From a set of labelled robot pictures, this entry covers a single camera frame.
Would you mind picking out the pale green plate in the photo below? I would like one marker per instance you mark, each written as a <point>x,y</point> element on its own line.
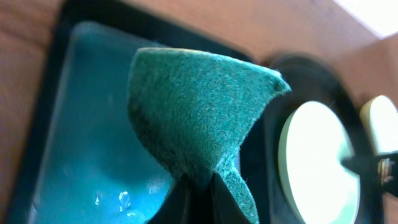
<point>312,143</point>
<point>379,116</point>

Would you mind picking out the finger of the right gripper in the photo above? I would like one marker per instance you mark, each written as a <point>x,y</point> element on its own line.
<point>362,165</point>

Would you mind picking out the green sponge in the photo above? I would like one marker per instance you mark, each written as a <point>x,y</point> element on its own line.
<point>192,110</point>

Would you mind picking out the black round tray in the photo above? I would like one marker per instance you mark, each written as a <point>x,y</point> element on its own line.
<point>309,80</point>

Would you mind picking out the pale green plate top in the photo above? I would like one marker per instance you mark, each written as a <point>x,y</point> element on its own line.
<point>312,143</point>

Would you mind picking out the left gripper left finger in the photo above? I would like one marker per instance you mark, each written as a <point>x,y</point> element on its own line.
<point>176,207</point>

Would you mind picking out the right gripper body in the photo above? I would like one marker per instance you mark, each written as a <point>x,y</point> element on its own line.
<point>388,177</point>

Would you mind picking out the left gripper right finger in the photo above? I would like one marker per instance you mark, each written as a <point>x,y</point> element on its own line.
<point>224,209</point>

